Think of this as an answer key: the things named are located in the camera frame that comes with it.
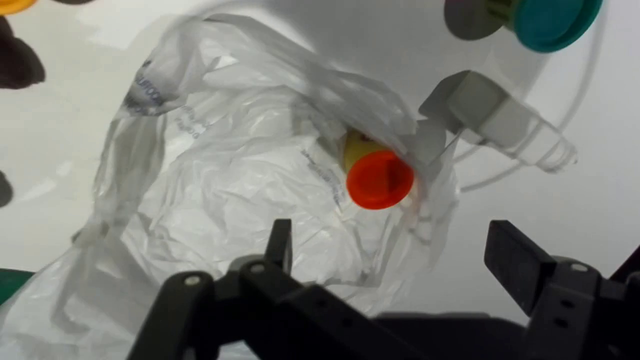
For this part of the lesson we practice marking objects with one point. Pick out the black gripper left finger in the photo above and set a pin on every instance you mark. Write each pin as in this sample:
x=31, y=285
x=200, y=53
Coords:
x=267, y=313

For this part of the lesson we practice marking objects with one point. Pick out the dough tub with teal lid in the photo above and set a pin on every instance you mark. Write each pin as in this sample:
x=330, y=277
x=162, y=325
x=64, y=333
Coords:
x=547, y=21

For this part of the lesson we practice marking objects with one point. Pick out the dough tub with orange lid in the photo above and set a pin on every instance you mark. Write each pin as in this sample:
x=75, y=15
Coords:
x=377, y=175

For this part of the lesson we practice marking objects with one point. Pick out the white plastic bag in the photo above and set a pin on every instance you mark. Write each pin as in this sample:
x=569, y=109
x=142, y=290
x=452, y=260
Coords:
x=233, y=201

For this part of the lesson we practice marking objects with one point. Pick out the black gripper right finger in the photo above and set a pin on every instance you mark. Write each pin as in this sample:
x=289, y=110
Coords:
x=567, y=300

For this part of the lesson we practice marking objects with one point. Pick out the brown plush teddy bear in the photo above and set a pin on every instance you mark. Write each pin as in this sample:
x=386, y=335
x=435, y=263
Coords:
x=16, y=60

